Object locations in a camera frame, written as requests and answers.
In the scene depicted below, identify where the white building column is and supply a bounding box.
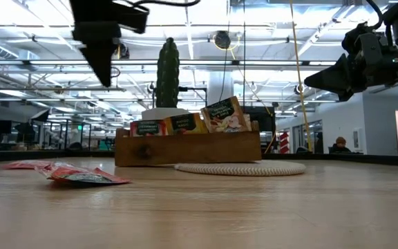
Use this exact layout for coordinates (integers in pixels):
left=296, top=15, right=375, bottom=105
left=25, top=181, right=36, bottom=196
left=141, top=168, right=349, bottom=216
left=207, top=71, right=235, bottom=104

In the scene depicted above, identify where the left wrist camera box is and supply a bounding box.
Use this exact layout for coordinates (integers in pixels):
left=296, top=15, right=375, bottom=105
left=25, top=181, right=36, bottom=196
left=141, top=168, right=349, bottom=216
left=115, top=2, right=151, bottom=35

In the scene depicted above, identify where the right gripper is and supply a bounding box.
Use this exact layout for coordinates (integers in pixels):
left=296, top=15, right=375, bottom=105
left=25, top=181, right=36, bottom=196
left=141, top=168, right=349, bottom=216
left=304, top=33, right=398, bottom=102

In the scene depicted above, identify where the person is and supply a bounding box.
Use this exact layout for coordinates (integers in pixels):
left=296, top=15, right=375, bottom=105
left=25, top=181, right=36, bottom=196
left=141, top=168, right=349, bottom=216
left=327, top=136, right=354, bottom=154

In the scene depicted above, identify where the black hanging power cable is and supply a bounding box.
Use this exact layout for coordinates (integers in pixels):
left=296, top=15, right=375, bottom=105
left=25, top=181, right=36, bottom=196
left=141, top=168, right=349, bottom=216
left=242, top=0, right=247, bottom=104

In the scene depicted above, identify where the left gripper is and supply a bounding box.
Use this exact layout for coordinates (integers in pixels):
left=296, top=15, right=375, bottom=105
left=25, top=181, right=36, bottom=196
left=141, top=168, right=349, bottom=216
left=69, top=0, right=122, bottom=87

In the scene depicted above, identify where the red white striped post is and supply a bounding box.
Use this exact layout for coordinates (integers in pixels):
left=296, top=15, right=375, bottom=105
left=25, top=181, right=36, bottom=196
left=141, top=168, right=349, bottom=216
left=279, top=130, right=290, bottom=154

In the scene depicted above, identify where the long ceiling light rail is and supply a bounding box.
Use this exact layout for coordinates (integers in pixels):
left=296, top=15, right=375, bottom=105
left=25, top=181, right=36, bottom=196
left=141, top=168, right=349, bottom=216
left=0, top=59, right=338, bottom=67

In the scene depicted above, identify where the wooden three-compartment tray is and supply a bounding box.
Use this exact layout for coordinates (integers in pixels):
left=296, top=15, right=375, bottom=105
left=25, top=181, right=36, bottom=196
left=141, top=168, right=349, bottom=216
left=114, top=120, right=263, bottom=167

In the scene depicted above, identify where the black ceiling cable reel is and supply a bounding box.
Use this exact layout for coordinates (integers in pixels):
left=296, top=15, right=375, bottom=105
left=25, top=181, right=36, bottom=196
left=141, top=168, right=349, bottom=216
left=117, top=41, right=131, bottom=59
left=214, top=30, right=232, bottom=50

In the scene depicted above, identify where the white hexagonal plant pot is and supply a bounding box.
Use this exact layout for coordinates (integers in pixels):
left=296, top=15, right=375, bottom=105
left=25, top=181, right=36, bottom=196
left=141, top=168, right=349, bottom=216
left=141, top=107, right=190, bottom=122

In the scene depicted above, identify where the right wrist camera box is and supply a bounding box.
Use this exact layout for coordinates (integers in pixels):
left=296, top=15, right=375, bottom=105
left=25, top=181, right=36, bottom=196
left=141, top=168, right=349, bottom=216
left=341, top=22, right=381, bottom=53

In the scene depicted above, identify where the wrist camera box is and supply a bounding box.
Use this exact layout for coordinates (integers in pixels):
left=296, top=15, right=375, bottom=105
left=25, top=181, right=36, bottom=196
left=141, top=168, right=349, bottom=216
left=115, top=2, right=151, bottom=35
left=341, top=22, right=381, bottom=53

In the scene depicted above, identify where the green cactus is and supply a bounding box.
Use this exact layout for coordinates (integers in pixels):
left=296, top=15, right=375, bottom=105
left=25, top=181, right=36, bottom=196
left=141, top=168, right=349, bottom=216
left=155, top=37, right=181, bottom=109

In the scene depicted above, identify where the orange tea packet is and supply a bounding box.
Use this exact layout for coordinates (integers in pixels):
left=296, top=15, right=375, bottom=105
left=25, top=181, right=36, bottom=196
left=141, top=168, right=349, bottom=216
left=164, top=112, right=209, bottom=136

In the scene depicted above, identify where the round woven rope placemat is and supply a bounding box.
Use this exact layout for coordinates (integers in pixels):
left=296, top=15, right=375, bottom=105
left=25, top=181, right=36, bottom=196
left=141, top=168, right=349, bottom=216
left=173, top=159, right=307, bottom=177

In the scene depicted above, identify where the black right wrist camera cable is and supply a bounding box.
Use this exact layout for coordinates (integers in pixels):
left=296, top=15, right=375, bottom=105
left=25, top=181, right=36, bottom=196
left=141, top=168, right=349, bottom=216
left=364, top=0, right=384, bottom=31

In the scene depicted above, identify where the yellow cable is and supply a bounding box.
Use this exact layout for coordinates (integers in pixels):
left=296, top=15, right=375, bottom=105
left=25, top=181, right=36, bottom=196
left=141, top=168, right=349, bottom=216
left=288, top=0, right=313, bottom=153

